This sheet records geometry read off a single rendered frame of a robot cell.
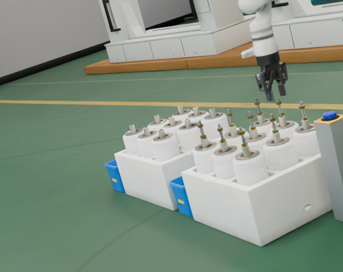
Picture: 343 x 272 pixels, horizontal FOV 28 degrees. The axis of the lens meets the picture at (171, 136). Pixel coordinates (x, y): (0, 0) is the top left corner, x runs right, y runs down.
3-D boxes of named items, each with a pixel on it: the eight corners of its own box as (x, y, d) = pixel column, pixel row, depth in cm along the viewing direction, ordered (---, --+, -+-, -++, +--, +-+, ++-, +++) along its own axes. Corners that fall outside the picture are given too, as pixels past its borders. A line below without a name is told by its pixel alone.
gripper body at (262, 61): (267, 53, 211) (274, 82, 213) (283, 46, 216) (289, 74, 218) (249, 55, 216) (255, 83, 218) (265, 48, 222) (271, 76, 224)
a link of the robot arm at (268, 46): (256, 51, 225) (252, 33, 223) (284, 48, 216) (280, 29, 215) (240, 59, 219) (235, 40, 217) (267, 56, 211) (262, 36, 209)
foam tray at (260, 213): (281, 178, 249) (270, 132, 244) (357, 196, 215) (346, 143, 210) (193, 220, 232) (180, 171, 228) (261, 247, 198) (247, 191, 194)
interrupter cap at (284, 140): (294, 141, 204) (293, 139, 204) (271, 149, 203) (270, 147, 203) (285, 136, 211) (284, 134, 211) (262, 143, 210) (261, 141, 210)
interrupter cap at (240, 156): (244, 151, 207) (244, 149, 207) (264, 151, 202) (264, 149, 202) (230, 161, 202) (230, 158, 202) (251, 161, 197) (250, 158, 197)
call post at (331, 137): (351, 210, 206) (331, 114, 198) (368, 215, 200) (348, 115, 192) (334, 219, 203) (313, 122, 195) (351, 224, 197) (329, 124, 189)
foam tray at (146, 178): (201, 160, 297) (191, 121, 292) (255, 171, 263) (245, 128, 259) (125, 194, 279) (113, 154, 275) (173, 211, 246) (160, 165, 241)
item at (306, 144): (297, 185, 218) (285, 133, 214) (319, 174, 223) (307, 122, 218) (318, 189, 210) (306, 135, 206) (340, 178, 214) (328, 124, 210)
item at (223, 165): (223, 202, 221) (209, 151, 217) (251, 195, 221) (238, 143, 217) (226, 212, 212) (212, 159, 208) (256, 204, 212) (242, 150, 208)
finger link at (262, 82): (255, 73, 215) (262, 89, 217) (253, 76, 214) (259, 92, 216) (262, 72, 213) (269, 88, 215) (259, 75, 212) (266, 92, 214)
